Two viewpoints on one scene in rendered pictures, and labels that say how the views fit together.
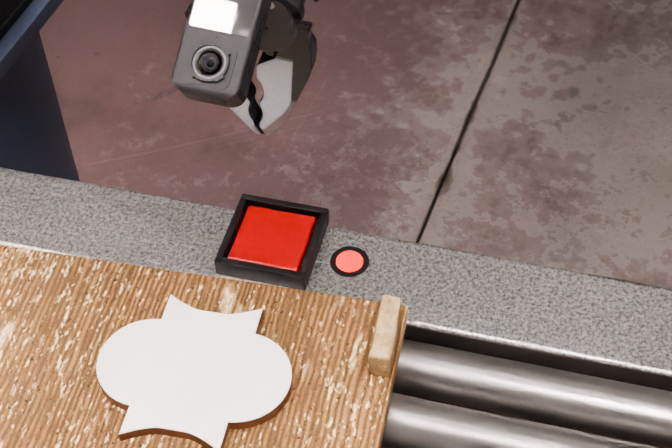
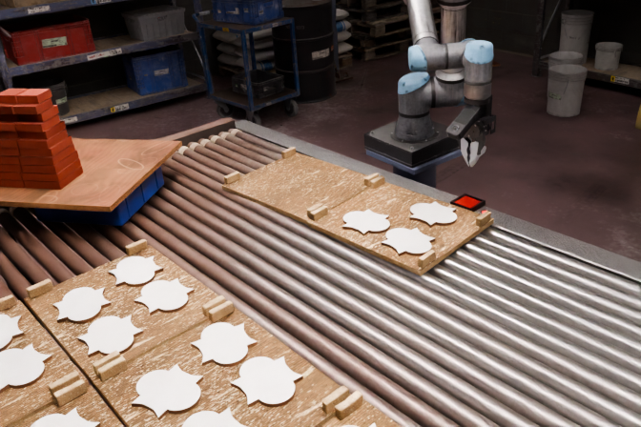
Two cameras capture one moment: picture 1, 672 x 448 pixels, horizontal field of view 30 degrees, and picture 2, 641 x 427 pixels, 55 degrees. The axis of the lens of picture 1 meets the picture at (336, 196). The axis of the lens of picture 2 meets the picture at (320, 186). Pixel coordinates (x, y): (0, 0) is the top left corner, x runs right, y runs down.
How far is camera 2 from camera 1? 110 cm
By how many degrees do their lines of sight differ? 34
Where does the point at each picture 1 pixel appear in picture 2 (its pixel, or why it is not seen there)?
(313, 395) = (459, 225)
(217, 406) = (434, 218)
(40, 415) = (394, 212)
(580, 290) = (545, 232)
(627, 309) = (556, 237)
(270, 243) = (466, 202)
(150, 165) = not seen: hidden behind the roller
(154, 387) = (422, 213)
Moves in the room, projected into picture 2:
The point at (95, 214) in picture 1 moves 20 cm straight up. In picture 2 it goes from (426, 191) to (427, 132)
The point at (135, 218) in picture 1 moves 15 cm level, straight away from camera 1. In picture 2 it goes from (436, 193) to (442, 173)
